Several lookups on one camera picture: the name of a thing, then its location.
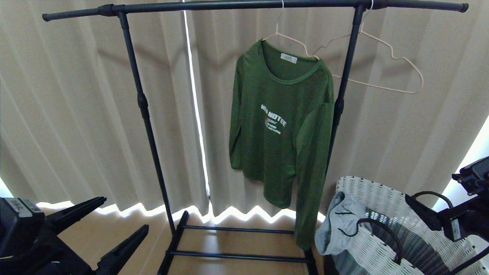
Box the beige curtain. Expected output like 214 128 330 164
0 0 489 226

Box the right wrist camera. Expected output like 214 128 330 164
452 157 489 195

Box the pale grey garment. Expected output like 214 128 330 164
314 192 373 256

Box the black clothes rack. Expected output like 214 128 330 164
42 0 469 275

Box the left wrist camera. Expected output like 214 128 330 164
0 197 46 257

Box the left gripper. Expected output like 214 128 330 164
0 197 149 275

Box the white laundry basket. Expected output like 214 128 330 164
325 176 489 275

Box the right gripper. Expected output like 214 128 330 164
405 193 489 243

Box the green long-sleeved shirt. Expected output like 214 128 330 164
228 39 335 251

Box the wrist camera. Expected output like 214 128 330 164
0 197 46 257
452 157 489 195

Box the pink clothes hanger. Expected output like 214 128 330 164
262 0 320 60
313 0 424 95

